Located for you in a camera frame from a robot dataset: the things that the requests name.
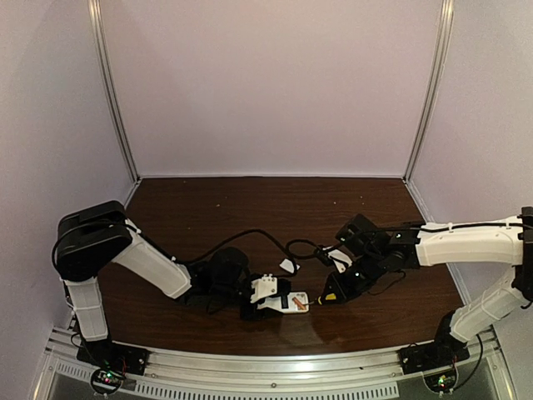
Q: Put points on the white remote control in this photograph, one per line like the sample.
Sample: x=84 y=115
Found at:
x=291 y=309

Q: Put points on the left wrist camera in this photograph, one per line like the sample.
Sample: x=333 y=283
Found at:
x=267 y=286

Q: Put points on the aluminium frame post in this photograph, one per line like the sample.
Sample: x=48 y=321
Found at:
x=98 y=31
x=443 y=38

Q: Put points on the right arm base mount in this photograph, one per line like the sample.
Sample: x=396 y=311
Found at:
x=436 y=363

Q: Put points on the front aluminium rail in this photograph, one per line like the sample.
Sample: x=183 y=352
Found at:
x=375 y=374

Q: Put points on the batteries in remote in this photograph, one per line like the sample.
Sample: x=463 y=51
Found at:
x=299 y=304

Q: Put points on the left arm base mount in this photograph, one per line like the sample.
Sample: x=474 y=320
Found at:
x=114 y=363

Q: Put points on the white battery cover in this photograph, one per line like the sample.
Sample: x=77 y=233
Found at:
x=289 y=266

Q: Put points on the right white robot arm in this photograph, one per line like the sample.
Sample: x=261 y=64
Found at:
x=381 y=250

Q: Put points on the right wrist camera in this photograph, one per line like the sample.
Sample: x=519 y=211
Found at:
x=333 y=257

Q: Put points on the left aluminium frame post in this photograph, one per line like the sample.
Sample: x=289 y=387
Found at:
x=98 y=31

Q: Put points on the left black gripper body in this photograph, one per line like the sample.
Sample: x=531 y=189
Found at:
x=248 y=311

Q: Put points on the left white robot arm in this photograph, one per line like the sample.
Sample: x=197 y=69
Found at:
x=91 y=239

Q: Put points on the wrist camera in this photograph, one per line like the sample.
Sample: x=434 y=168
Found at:
x=333 y=257
x=267 y=286

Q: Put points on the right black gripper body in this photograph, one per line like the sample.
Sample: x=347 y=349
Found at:
x=347 y=284

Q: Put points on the right aluminium frame post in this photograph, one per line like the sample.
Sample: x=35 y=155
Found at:
x=443 y=38

